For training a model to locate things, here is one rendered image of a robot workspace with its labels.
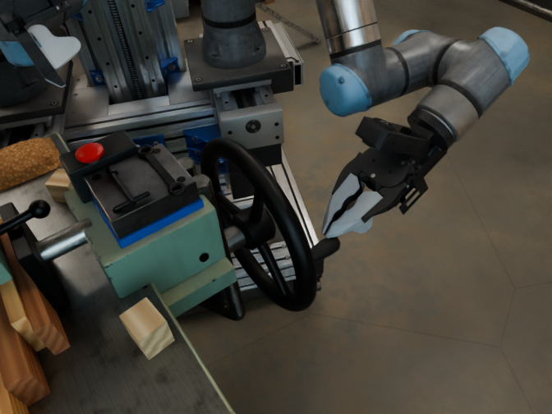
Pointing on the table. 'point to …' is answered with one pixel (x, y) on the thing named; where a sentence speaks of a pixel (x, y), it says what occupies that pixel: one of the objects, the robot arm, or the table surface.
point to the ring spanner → (162, 171)
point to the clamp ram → (43, 253)
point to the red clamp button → (89, 152)
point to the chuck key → (124, 190)
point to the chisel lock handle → (39, 208)
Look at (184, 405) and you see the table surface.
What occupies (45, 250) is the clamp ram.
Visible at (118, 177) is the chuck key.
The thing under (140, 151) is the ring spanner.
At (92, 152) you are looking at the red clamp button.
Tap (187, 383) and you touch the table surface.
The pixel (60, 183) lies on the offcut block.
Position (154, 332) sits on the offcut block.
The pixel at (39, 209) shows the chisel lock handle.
